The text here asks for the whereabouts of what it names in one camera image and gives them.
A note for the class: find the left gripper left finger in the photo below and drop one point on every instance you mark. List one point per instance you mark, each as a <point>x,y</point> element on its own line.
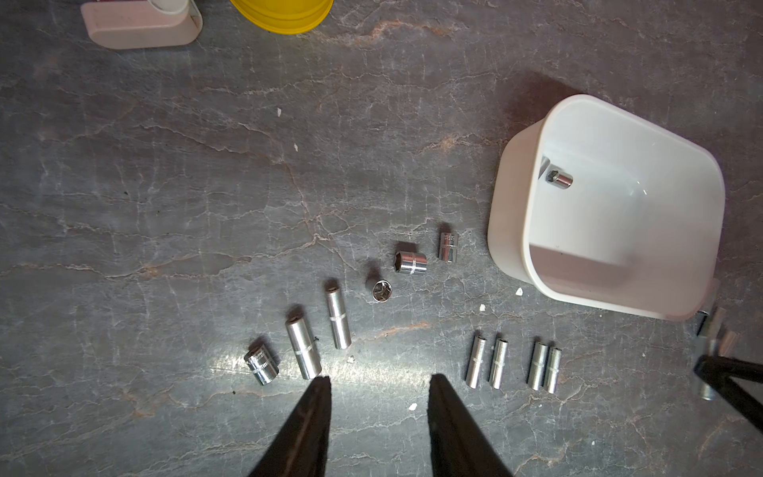
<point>301,446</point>

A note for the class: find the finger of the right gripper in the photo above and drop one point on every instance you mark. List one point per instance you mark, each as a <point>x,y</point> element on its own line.
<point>742,401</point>
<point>715,369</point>

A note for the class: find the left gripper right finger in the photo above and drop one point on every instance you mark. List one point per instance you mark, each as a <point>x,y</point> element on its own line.
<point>458,446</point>

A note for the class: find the short knurled chrome socket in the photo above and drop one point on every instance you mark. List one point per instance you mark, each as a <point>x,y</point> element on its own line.
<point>262,364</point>

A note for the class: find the thick chrome deep socket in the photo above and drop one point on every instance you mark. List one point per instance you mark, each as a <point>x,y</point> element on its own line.
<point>304,347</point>

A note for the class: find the long stepped chrome socket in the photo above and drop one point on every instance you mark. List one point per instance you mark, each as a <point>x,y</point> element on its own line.
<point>338,317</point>

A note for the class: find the white plastic storage box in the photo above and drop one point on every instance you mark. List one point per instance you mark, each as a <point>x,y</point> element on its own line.
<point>637,232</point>

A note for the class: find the round chrome socket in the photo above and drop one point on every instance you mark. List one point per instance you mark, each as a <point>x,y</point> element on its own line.
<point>381,291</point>

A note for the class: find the wide chrome socket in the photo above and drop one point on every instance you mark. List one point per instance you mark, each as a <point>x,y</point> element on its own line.
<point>410,262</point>

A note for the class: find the yellow pencil cup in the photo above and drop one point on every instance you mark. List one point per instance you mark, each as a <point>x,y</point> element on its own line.
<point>284,17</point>

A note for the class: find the white small stapler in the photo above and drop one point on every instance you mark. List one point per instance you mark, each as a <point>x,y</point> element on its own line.
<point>128,25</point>

